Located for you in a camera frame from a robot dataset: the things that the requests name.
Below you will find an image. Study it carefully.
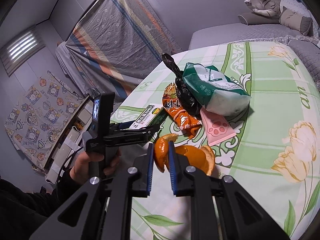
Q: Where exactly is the orange peel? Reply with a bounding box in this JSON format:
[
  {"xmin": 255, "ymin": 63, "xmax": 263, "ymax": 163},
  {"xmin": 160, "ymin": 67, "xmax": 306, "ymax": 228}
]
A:
[
  {"xmin": 175, "ymin": 144, "xmax": 216, "ymax": 177},
  {"xmin": 154, "ymin": 134, "xmax": 179, "ymax": 173}
]

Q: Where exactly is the green tissue pack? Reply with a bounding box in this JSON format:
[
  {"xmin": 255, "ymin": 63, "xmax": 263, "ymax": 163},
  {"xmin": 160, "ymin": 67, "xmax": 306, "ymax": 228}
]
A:
[{"xmin": 182, "ymin": 62, "xmax": 252, "ymax": 117}]

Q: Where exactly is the grey and white cushion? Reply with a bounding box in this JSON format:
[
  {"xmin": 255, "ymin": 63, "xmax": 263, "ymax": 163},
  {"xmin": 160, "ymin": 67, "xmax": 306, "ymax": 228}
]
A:
[{"xmin": 279, "ymin": 6, "xmax": 313, "ymax": 36}]

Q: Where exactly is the window blind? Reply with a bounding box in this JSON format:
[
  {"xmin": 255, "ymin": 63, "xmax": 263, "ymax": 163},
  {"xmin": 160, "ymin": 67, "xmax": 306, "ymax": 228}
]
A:
[{"xmin": 0, "ymin": 25, "xmax": 47, "ymax": 77}]

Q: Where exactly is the dark grey pillow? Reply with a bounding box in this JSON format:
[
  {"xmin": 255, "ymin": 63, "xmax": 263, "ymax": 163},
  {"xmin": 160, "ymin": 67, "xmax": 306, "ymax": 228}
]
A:
[{"xmin": 237, "ymin": 12, "xmax": 282, "ymax": 25}]

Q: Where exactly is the person's left forearm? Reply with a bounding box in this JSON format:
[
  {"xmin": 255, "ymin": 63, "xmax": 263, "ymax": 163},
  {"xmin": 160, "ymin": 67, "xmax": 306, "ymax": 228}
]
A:
[{"xmin": 0, "ymin": 167, "xmax": 83, "ymax": 240}]

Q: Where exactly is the pink paw print packet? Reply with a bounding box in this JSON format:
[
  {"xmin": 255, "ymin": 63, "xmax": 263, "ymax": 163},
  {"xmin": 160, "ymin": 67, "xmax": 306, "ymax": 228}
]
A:
[{"xmin": 200, "ymin": 109, "xmax": 237, "ymax": 147}]

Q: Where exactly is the small green and white box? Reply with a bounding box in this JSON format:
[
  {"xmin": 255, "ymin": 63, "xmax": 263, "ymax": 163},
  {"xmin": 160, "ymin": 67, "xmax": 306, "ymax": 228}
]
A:
[{"xmin": 138, "ymin": 104, "xmax": 167, "ymax": 128}]

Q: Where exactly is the tiger plush toy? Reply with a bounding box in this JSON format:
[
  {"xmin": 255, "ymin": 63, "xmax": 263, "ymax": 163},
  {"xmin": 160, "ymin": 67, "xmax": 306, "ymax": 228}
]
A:
[{"xmin": 244, "ymin": 0, "xmax": 282, "ymax": 18}]

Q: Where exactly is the black plastic bag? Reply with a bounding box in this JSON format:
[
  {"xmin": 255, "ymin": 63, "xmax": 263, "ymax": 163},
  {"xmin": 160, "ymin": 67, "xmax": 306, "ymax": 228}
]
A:
[{"xmin": 162, "ymin": 53, "xmax": 203, "ymax": 117}]

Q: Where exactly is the plain grey cloth cover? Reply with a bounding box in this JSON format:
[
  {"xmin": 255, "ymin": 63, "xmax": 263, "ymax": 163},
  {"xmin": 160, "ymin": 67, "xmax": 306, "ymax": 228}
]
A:
[{"xmin": 55, "ymin": 42, "xmax": 87, "ymax": 95}]

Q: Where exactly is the orange snack wrapper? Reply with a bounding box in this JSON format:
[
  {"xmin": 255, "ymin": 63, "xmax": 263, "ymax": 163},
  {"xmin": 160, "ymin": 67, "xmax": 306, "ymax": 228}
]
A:
[{"xmin": 162, "ymin": 82, "xmax": 202, "ymax": 140}]

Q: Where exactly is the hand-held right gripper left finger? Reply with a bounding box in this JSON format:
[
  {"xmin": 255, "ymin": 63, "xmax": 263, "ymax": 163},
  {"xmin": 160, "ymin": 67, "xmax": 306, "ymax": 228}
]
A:
[{"xmin": 29, "ymin": 144, "xmax": 154, "ymax": 240}]

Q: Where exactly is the white patterned pillow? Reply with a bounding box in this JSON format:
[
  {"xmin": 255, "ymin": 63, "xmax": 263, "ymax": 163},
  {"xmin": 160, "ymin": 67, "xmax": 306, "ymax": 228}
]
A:
[{"xmin": 279, "ymin": 0, "xmax": 319, "ymax": 39}]

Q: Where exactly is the low white shelf unit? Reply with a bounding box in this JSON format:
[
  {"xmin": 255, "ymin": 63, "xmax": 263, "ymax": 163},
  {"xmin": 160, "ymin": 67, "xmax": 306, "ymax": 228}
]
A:
[{"xmin": 44, "ymin": 95, "xmax": 100, "ymax": 184}]

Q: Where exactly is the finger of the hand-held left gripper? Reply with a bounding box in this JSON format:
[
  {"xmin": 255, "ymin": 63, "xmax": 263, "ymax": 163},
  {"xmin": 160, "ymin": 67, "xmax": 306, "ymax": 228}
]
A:
[
  {"xmin": 109, "ymin": 120, "xmax": 141, "ymax": 131},
  {"xmin": 103, "ymin": 124, "xmax": 161, "ymax": 147}
]

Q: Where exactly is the person's left hand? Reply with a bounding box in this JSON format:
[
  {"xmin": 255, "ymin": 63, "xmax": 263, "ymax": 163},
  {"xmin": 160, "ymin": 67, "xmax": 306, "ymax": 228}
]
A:
[{"xmin": 70, "ymin": 149, "xmax": 121, "ymax": 180}]

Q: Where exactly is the black cable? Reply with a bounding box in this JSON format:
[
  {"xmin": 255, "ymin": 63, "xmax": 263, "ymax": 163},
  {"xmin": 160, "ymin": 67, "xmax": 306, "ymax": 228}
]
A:
[{"xmin": 56, "ymin": 146, "xmax": 83, "ymax": 195}]

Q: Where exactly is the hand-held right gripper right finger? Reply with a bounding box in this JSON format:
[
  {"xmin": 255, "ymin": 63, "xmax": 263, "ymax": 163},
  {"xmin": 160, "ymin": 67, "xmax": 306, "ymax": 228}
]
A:
[{"xmin": 168, "ymin": 141, "xmax": 291, "ymax": 240}]

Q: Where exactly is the grey quilted mattress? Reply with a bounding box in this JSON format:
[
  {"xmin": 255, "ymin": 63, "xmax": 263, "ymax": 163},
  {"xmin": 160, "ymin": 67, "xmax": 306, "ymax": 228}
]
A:
[
  {"xmin": 188, "ymin": 21, "xmax": 308, "ymax": 51},
  {"xmin": 287, "ymin": 39, "xmax": 320, "ymax": 83}
]

